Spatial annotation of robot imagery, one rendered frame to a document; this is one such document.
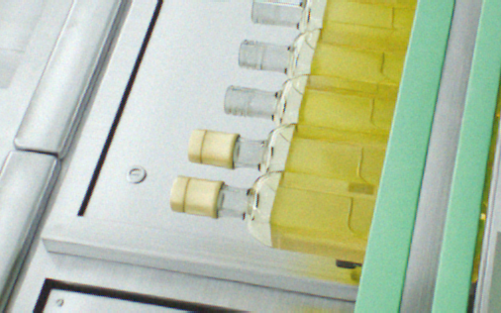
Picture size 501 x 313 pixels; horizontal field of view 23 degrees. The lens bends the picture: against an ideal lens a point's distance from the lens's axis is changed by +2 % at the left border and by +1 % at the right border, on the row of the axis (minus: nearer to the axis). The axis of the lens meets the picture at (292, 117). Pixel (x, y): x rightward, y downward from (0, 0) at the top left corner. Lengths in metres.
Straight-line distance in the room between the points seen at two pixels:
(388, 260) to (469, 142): 0.13
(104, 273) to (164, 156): 0.14
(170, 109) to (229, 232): 0.17
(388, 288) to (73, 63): 0.61
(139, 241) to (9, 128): 0.23
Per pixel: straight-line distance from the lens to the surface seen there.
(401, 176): 0.96
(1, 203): 1.32
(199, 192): 1.10
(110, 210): 1.28
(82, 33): 1.44
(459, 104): 1.01
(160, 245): 1.24
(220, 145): 1.14
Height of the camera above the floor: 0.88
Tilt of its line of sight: 9 degrees up
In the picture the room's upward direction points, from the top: 82 degrees counter-clockwise
